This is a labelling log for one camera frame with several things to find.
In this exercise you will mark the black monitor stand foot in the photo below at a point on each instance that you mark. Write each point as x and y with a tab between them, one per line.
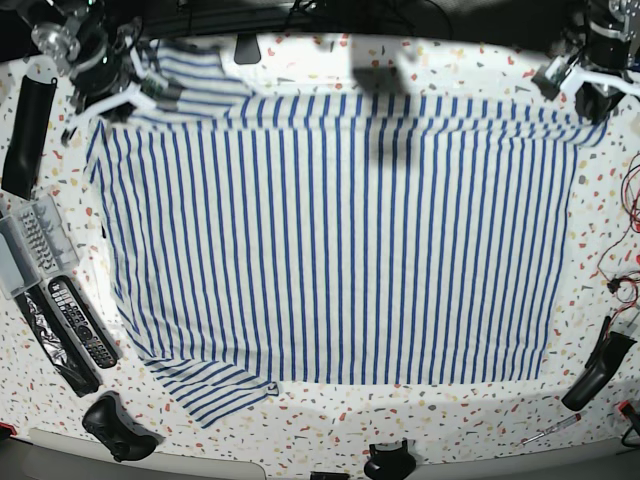
247	50

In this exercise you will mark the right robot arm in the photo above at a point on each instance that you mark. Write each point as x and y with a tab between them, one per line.
100	47

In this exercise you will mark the red object at edge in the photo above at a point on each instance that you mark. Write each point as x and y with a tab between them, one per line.
6	431

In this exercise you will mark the black game controller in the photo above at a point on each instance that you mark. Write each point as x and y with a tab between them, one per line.
102	420

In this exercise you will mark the black tv remote control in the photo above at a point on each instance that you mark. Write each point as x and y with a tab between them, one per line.
82	322

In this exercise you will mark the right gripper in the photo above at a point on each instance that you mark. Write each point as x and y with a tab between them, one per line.
138	87

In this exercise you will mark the clear plastic screw box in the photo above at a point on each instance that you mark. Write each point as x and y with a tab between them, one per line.
35	246

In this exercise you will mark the small screwdriver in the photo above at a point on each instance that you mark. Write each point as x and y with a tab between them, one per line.
556	427

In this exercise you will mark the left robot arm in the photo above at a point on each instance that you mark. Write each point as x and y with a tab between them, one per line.
600	65

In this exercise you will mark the black foil pouch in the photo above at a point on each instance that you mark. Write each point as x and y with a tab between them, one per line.
56	343

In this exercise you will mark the black handle tool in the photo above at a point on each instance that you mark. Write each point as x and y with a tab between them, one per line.
604	361

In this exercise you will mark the blue white striped t-shirt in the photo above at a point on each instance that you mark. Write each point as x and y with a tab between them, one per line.
345	238

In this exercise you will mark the black curved tube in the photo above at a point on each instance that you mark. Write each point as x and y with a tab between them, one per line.
23	158

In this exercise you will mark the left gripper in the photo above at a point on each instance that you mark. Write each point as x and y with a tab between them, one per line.
591	104

